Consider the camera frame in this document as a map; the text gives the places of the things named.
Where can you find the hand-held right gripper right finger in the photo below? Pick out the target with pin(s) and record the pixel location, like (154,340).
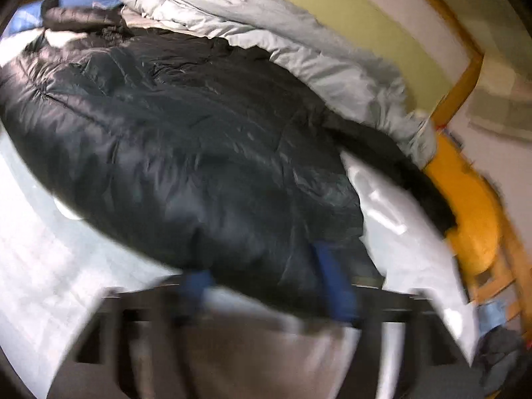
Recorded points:
(332,286)

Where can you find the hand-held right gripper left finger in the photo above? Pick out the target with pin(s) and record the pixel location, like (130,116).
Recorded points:
(199,286)

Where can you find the black down jacket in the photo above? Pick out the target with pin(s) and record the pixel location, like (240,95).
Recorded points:
(187,153)

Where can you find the yellow pillow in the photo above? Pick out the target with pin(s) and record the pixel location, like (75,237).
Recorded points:
(474,216)

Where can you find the light blue cloth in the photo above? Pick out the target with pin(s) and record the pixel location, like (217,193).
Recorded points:
(492,316)

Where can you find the dark grey clothing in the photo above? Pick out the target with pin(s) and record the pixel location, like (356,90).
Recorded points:
(503,355)

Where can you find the grey duvet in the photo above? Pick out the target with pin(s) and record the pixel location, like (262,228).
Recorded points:
(291,50)

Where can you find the hanging checked curtain cloth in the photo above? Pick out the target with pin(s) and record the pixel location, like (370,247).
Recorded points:
(503,104)

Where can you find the blue pillow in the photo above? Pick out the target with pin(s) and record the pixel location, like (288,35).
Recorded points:
(25,18)

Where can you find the wooden bunk bed frame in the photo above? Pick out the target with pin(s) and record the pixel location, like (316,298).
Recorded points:
(461,87)

